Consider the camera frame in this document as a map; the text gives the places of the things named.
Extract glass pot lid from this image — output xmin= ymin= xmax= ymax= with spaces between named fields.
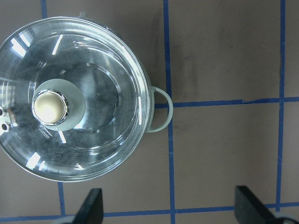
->
xmin=0 ymin=17 xmax=153 ymax=182

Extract pale green electric pot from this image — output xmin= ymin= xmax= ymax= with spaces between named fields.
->
xmin=77 ymin=11 xmax=174 ymax=134

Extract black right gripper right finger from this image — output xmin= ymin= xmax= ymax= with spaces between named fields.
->
xmin=235 ymin=186 xmax=280 ymax=224

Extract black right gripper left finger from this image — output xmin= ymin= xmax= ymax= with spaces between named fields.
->
xmin=75 ymin=189 xmax=104 ymax=224

